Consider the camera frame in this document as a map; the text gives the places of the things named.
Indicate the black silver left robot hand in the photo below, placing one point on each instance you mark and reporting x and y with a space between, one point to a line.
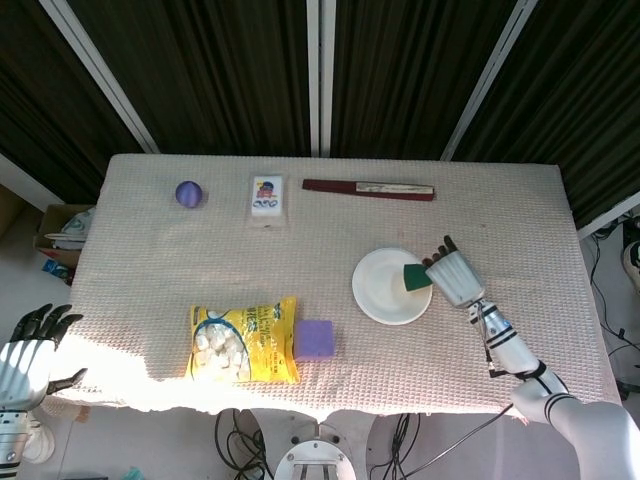
22 370

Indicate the silver orange-tipped right robot hand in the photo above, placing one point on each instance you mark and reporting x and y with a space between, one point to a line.
457 277

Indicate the green yellow sponge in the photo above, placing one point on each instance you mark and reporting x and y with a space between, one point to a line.
415 279

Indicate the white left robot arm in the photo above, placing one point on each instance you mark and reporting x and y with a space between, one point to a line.
10 440

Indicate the white round plate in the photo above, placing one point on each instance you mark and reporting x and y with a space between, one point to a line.
380 290

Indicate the blue packet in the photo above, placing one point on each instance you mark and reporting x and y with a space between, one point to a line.
57 270

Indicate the brown cardboard box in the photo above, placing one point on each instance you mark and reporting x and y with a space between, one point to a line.
50 225

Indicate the purple foam block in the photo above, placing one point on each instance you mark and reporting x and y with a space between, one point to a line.
315 340

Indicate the dark red folded fan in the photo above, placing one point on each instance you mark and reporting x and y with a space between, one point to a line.
330 187

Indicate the pink waffle tablecloth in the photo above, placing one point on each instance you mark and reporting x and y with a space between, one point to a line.
150 260

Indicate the white black shoe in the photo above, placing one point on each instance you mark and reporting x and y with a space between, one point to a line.
631 260

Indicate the yellow marshmallow bag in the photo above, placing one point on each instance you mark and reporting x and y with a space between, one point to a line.
270 340

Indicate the white tissue packet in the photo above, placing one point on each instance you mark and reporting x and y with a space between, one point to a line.
268 200

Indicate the white round robot torso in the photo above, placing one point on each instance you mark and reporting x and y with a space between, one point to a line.
315 460

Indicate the purple ball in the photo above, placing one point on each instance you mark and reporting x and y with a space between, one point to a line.
189 194

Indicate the white window frame post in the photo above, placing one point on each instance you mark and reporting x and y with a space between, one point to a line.
487 75
100 75
320 75

